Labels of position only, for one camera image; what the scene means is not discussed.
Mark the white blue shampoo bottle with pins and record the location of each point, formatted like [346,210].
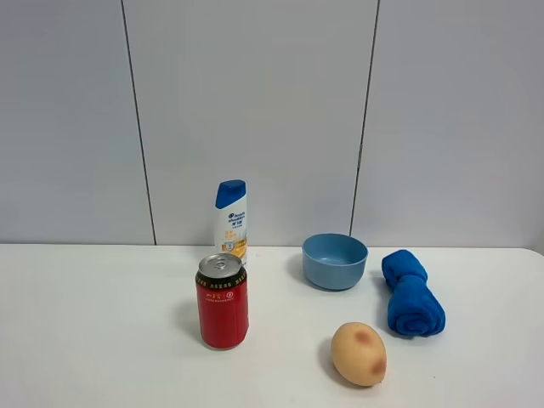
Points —
[231,219]

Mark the blue plastic bowl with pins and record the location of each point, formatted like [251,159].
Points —
[333,261]

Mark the red soda can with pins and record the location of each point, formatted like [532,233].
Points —
[222,301]

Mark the tan potato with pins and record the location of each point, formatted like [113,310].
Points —
[358,354]

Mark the rolled blue towel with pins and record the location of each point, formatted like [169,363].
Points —
[413,310]

